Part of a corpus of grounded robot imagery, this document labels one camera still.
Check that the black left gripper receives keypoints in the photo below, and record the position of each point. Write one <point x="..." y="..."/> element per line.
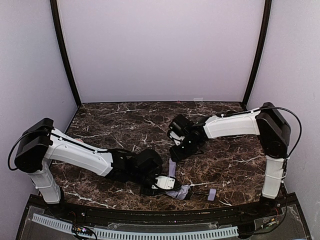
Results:
<point x="146" y="189"/>

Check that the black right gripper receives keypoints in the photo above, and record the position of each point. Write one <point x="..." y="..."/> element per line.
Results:
<point x="178" y="153"/>

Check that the lavender and black folding umbrella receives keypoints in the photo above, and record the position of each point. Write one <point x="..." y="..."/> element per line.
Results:
<point x="186" y="191"/>

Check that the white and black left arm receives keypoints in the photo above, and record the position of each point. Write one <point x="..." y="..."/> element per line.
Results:
<point x="43" y="142"/>

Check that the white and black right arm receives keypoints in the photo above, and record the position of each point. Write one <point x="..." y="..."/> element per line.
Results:
<point x="265" y="122"/>

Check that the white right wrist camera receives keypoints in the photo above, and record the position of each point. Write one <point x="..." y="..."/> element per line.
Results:
<point x="174" y="137"/>

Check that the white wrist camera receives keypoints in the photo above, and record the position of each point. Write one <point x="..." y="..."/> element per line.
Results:
<point x="166" y="183"/>
<point x="174" y="137"/>

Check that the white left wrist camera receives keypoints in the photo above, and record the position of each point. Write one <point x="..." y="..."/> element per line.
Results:
<point x="166" y="183"/>

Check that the grey slotted cable duct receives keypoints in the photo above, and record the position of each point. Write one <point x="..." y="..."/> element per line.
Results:
<point x="119" y="231"/>

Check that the black right corner post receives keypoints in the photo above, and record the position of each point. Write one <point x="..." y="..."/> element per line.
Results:
<point x="258" y="53"/>

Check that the black corner post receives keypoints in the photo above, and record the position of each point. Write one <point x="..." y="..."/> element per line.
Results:
<point x="258" y="53"/>
<point x="63" y="51"/>

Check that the black left corner post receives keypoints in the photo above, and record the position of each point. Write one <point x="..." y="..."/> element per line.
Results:
<point x="63" y="51"/>

